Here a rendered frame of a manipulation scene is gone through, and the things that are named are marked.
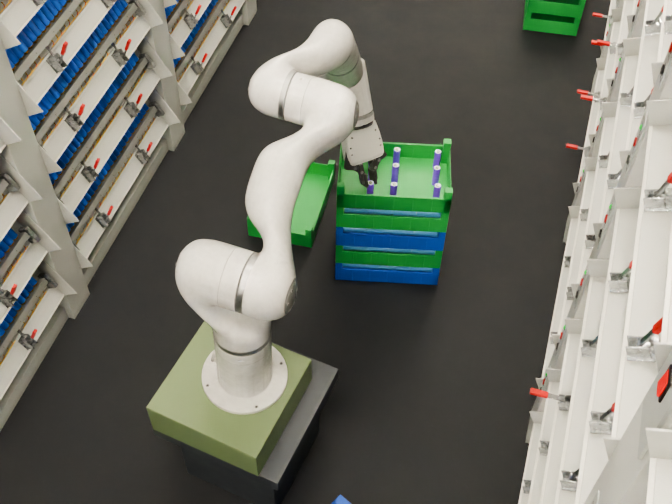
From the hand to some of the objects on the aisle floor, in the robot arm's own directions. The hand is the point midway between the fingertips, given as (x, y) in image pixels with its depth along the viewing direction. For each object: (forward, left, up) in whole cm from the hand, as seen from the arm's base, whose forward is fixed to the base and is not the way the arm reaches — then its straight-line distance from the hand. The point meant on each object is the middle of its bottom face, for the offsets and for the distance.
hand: (368, 177), depth 233 cm
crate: (-28, +14, -41) cm, 52 cm away
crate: (+6, +8, -39) cm, 41 cm away
